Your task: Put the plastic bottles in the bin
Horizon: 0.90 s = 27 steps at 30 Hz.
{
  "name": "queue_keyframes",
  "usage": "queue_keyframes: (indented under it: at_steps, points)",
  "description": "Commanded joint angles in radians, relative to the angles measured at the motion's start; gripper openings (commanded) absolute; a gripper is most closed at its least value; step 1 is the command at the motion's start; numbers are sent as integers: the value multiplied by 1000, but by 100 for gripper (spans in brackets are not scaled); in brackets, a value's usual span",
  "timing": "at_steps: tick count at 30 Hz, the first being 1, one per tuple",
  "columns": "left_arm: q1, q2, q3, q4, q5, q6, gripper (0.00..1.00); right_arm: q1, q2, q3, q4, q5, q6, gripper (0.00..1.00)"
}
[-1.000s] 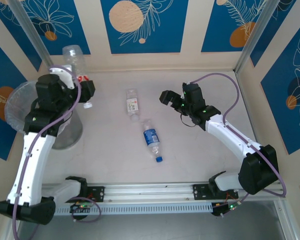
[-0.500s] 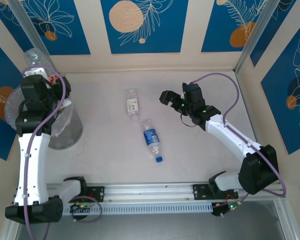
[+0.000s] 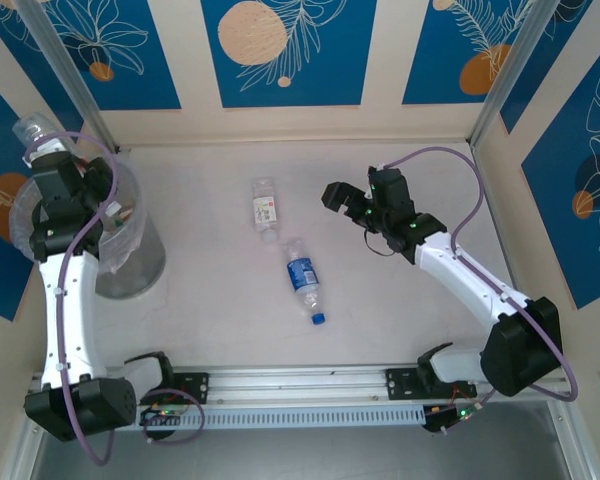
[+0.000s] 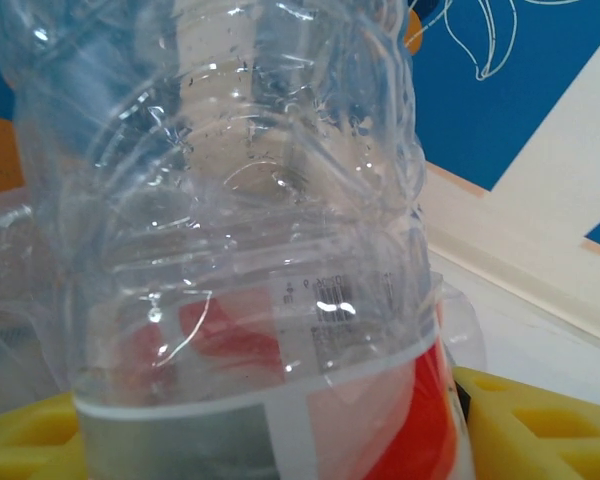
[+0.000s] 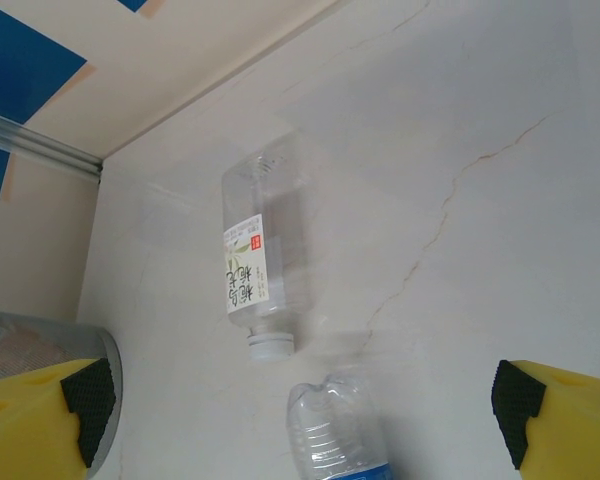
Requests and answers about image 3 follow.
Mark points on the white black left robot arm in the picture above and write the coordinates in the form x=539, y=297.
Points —
x=70, y=310

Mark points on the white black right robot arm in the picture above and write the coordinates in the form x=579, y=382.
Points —
x=460, y=272

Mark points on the aluminium side rail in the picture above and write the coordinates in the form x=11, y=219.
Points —
x=582, y=465
x=17, y=455

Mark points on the aluminium frame post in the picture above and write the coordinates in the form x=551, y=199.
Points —
x=510, y=75
x=70, y=75

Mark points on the grey metal plate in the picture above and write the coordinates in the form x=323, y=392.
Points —
x=300, y=455

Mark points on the blue label blue cap bottle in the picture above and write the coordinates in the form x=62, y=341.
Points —
x=301, y=272

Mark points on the grey metal waste bin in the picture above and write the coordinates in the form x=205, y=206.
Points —
x=140, y=270

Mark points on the clear plastic bin liner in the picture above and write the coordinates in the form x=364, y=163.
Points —
x=125, y=240

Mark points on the white label clear bottle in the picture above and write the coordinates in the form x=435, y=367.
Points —
x=265, y=207

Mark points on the red cap red label bottle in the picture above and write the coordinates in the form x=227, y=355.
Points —
x=32, y=129

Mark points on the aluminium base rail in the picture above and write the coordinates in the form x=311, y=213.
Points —
x=300, y=385

